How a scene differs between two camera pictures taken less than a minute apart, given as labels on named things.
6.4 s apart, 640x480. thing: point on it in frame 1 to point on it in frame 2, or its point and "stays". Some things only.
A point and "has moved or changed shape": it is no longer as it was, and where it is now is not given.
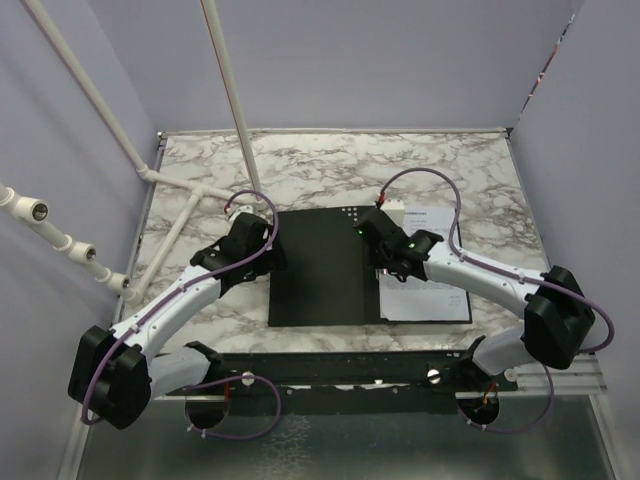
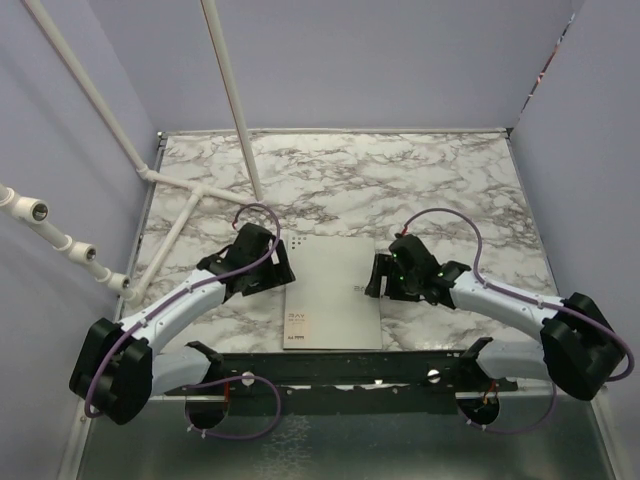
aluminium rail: [559, 426] stays
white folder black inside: [329, 278] has moved or changed shape
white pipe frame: [35, 210] stays
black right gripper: [375, 261] to [387, 265]
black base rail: [350, 383] stays
